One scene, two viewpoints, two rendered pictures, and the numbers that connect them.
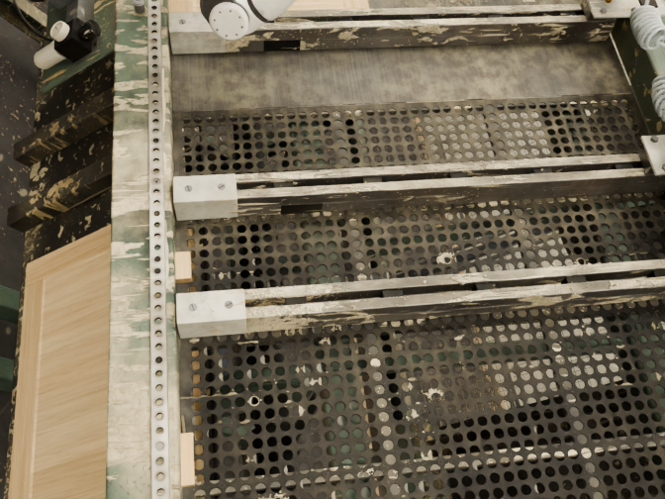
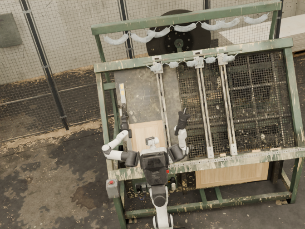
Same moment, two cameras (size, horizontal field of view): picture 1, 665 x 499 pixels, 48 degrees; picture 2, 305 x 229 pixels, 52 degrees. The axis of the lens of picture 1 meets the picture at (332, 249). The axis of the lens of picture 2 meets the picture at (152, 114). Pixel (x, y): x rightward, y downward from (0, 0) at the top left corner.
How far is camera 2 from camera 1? 2.57 m
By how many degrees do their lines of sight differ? 28
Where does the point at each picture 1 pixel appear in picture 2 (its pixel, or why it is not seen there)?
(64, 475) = (243, 172)
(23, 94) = (137, 201)
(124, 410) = (251, 161)
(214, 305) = (233, 148)
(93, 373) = (226, 170)
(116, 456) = (258, 161)
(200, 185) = (210, 153)
